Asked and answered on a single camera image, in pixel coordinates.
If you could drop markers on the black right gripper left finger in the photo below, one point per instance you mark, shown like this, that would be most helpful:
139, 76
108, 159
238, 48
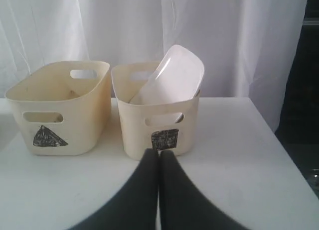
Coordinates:
134, 206

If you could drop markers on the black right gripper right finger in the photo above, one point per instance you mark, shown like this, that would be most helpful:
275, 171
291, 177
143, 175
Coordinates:
182, 206

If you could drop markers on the white square plate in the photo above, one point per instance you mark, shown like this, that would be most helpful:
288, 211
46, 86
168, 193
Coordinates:
177, 78

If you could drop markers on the cream bin with square mark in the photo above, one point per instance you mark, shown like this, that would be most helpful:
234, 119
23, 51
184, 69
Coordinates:
160, 127

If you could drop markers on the cream bin with triangle mark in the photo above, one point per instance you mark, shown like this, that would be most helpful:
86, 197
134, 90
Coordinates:
62, 108

